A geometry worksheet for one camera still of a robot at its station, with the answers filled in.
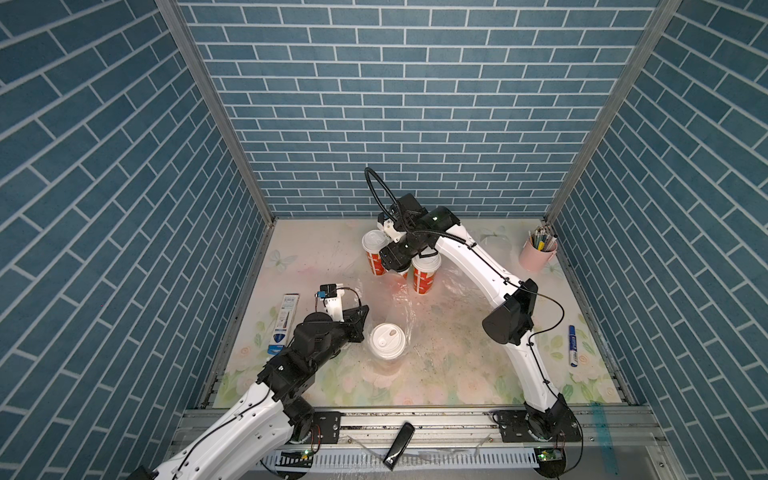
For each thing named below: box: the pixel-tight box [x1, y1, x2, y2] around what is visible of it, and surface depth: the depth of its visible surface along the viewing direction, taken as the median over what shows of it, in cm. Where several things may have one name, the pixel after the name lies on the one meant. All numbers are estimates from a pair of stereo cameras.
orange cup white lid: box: [370, 323, 406, 360], surface depth 72 cm
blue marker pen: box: [569, 324, 578, 368], surface depth 88 cm
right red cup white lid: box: [411, 254, 442, 295], surface depth 88 cm
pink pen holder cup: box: [519, 226, 558, 272], surface depth 101 cm
